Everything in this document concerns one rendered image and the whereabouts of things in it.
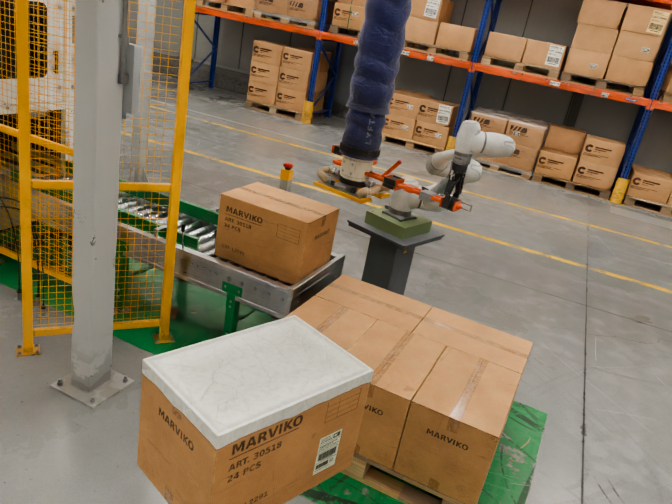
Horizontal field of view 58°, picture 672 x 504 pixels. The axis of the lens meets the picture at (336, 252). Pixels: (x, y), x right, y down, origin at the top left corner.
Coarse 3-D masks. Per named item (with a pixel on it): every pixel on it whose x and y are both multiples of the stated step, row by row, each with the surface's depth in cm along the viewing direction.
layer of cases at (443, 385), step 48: (336, 288) 360; (336, 336) 308; (384, 336) 317; (432, 336) 326; (480, 336) 336; (384, 384) 276; (432, 384) 283; (480, 384) 290; (384, 432) 279; (432, 432) 268; (480, 432) 258; (432, 480) 275; (480, 480) 264
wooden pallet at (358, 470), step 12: (360, 456) 288; (348, 468) 293; (360, 468) 290; (372, 468) 300; (384, 468) 284; (360, 480) 292; (372, 480) 292; (384, 480) 293; (396, 480) 295; (408, 480) 280; (384, 492) 288; (396, 492) 287; (408, 492) 289; (420, 492) 290; (432, 492) 276; (480, 492) 280
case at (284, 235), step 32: (224, 192) 360; (256, 192) 370; (288, 192) 382; (224, 224) 362; (256, 224) 352; (288, 224) 342; (320, 224) 351; (224, 256) 369; (256, 256) 358; (288, 256) 348; (320, 256) 367
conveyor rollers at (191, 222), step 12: (120, 192) 444; (120, 204) 422; (132, 204) 430; (144, 204) 430; (156, 204) 439; (144, 216) 417; (156, 216) 415; (180, 216) 424; (180, 228) 401; (192, 228) 410; (204, 228) 409; (216, 228) 420; (204, 240) 394
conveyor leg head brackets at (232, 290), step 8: (120, 240) 380; (120, 248) 382; (128, 248) 379; (120, 256) 384; (224, 288) 354; (232, 288) 352; (240, 288) 349; (232, 296) 353; (240, 296) 351; (232, 304) 355
